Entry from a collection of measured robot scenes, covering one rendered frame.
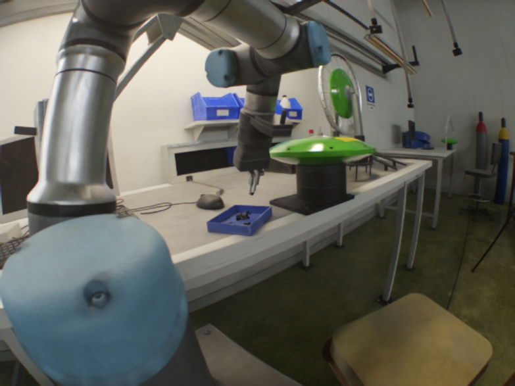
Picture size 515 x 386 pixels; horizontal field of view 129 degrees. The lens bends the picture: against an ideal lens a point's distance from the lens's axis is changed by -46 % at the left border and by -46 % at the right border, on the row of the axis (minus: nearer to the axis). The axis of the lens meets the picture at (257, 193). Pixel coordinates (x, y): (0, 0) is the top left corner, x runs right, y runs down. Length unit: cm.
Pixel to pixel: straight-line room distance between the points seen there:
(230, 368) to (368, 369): 36
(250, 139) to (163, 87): 100
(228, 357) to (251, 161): 37
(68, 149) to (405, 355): 67
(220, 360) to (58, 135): 28
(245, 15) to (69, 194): 21
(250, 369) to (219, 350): 5
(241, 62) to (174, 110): 107
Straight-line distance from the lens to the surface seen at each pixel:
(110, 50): 22
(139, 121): 132
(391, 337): 65
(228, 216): 55
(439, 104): 522
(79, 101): 20
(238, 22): 22
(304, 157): 50
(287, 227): 49
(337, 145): 52
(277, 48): 27
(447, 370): 63
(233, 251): 42
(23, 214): 90
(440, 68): 536
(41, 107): 39
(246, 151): 47
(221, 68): 34
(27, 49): 155
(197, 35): 67
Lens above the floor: 109
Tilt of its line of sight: 13 degrees down
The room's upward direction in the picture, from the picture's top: 5 degrees counter-clockwise
